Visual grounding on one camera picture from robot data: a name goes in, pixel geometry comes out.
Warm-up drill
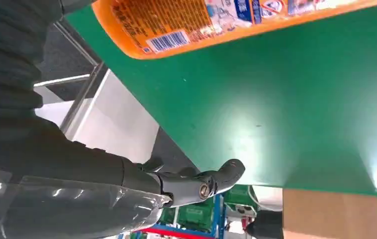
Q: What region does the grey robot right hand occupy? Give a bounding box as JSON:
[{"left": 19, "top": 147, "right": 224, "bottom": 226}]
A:
[{"left": 0, "top": 115, "right": 246, "bottom": 239}]

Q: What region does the white panel table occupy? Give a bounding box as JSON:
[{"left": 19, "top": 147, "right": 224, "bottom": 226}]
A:
[{"left": 34, "top": 69, "right": 160, "bottom": 164}]

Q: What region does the green crate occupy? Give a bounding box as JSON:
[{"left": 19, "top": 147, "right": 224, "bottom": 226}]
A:
[
  {"left": 224, "top": 184, "right": 259, "bottom": 213},
  {"left": 160, "top": 197, "right": 216, "bottom": 232}
]

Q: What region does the orange drink bottle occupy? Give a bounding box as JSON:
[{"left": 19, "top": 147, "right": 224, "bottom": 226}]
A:
[{"left": 92, "top": 0, "right": 377, "bottom": 60}]

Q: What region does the black case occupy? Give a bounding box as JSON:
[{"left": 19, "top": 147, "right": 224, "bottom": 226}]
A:
[{"left": 246, "top": 210, "right": 284, "bottom": 239}]

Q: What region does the green table mat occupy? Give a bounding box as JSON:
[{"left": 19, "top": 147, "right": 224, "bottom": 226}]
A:
[{"left": 66, "top": 3, "right": 377, "bottom": 198}]

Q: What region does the cardboard box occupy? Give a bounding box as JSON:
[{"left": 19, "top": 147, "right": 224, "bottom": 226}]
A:
[{"left": 282, "top": 188, "right": 377, "bottom": 239}]

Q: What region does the metal frame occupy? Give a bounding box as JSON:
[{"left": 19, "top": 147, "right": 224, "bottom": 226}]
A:
[{"left": 33, "top": 19, "right": 108, "bottom": 132}]

